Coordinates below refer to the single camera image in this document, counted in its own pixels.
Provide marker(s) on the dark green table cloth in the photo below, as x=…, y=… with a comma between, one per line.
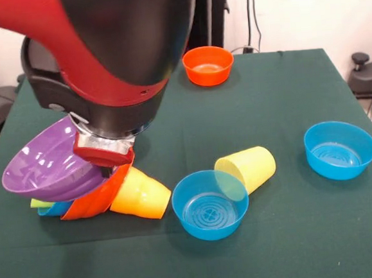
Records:
x=266, y=91

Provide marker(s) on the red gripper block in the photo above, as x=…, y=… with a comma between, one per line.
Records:
x=103, y=158

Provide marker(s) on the small red-orange bowl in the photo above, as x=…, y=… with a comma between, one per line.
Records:
x=208, y=74

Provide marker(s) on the yellow cup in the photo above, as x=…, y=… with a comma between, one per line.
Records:
x=255, y=165

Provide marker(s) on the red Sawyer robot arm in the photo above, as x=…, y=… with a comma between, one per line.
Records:
x=118, y=54

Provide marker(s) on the green cup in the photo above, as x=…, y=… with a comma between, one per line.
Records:
x=41, y=202

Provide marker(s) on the orange cup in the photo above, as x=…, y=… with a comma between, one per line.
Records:
x=142, y=194

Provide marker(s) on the purple bowl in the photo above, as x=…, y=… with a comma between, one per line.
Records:
x=53, y=168

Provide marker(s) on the large orange bowl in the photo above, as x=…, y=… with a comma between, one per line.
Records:
x=94, y=201

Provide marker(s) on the large deep blue bowl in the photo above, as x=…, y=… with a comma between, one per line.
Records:
x=54, y=210

